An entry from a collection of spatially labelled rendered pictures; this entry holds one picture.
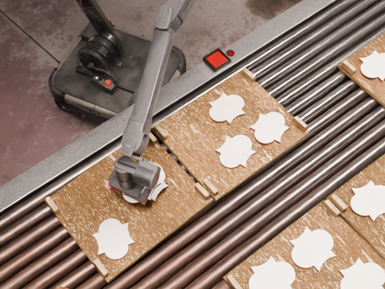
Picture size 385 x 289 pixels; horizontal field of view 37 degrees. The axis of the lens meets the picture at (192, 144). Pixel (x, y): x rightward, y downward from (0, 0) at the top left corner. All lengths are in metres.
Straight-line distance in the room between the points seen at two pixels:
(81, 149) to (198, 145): 0.40
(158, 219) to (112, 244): 0.16
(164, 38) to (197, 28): 1.85
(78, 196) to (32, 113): 1.45
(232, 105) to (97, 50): 1.09
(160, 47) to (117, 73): 1.34
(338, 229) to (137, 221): 0.62
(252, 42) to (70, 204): 0.92
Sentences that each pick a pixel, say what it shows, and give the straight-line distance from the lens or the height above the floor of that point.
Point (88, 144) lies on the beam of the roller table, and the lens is 1.98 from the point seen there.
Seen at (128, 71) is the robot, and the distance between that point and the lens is 2.98.
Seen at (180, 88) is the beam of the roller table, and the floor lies 0.91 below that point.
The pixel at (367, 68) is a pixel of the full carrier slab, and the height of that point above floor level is 0.95.
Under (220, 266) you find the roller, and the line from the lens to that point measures 1.74.
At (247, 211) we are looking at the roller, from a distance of 1.82.
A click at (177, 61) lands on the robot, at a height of 0.24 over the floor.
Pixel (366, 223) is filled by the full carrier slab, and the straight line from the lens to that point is 1.84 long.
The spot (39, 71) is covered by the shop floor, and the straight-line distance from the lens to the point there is 3.43.
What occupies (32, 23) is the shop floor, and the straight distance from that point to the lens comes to 3.69.
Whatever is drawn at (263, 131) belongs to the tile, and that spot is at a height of 0.95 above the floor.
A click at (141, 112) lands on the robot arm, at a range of 1.62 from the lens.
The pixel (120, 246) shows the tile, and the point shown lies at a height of 0.95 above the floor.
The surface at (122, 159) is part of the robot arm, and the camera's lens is 1.63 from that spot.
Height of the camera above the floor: 2.57
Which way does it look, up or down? 59 degrees down
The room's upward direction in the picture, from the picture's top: 3 degrees counter-clockwise
